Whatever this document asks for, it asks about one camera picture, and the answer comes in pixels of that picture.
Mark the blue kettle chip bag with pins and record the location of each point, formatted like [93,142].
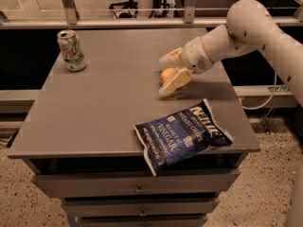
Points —
[178,136]

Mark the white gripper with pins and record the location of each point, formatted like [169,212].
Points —
[193,56]

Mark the orange fruit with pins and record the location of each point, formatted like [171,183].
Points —
[165,74]

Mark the metal railing frame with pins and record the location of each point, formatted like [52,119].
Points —
[43,14]

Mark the grey drawer cabinet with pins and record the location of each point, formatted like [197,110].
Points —
[79,138]

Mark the white green soda can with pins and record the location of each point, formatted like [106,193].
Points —
[72,53]

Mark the black office chair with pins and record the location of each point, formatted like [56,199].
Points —
[124,9]

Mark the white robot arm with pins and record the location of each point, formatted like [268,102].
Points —
[262,199]

